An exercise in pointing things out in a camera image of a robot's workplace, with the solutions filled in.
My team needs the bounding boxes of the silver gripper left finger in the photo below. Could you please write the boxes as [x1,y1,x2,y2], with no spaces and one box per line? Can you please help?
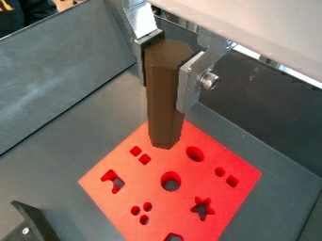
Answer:
[122,0,162,86]

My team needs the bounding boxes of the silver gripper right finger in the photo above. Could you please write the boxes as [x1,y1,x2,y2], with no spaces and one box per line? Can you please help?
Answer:
[176,27,237,113]

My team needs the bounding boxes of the brown hexagonal peg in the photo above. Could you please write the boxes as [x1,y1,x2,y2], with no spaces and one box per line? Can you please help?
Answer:
[144,40,194,149]

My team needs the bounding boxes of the person in dark shirt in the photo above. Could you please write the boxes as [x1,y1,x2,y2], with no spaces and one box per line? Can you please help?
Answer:
[0,0,58,39]

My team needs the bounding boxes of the red shape sorter block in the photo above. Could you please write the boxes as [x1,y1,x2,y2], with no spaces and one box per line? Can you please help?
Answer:
[79,122,262,241]

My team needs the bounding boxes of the black curved holder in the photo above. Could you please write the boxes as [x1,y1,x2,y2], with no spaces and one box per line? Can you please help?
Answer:
[0,201,60,241]

